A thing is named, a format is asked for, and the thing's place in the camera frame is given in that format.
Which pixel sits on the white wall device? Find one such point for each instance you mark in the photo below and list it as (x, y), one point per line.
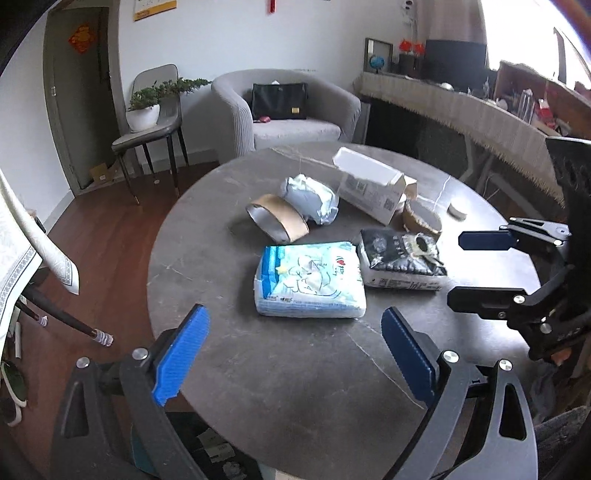
(408, 9)

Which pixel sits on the blue white diaper pack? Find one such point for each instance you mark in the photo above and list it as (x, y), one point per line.
(309, 277)

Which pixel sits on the brown packing tape roll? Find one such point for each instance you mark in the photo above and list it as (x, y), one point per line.
(281, 214)

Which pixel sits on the picture frame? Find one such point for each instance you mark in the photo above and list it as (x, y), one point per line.
(376, 46)

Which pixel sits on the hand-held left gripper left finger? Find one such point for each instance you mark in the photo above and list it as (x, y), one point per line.
(180, 355)

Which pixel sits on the beige lace cabinet cloth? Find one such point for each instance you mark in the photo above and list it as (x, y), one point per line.
(461, 110)

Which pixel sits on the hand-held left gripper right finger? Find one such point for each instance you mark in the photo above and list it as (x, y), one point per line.
(406, 355)

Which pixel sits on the green white slippers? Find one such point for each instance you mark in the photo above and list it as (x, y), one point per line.
(11, 392)

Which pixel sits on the white patterned chair cover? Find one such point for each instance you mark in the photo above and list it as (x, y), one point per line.
(27, 249)

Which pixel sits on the red door decoration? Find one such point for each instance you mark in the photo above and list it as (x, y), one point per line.
(80, 39)

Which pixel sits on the black white plastic package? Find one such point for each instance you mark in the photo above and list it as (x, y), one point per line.
(397, 267)

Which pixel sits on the black chair leg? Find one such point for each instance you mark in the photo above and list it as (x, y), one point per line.
(69, 321)

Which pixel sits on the small blue globe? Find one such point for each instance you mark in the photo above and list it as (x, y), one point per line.
(377, 62)

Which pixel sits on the white plastic bag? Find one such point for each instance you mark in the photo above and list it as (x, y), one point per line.
(309, 198)

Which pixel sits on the brown wooden shelf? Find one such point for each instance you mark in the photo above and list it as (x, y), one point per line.
(512, 78)

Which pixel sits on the white cardboard box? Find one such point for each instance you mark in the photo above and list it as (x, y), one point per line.
(369, 194)

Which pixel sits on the potted plant white pot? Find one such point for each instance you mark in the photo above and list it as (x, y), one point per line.
(143, 117)

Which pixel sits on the grey-green door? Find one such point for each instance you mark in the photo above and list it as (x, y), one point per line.
(69, 115)

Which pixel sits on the black television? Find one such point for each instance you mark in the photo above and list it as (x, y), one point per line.
(455, 62)

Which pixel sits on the wall calendar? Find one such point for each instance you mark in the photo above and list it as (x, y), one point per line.
(154, 9)

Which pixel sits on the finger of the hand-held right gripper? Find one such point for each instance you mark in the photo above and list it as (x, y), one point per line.
(485, 300)
(485, 240)

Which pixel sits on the black handbag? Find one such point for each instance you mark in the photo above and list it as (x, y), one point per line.
(279, 101)

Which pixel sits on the grey armchair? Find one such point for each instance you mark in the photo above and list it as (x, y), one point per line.
(295, 131)

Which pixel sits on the grey dining chair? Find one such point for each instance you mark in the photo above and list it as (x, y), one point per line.
(138, 138)

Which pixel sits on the white metal frame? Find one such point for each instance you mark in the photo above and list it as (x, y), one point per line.
(475, 161)

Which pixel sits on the small white plastic cup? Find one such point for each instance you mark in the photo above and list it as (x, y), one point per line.
(458, 208)

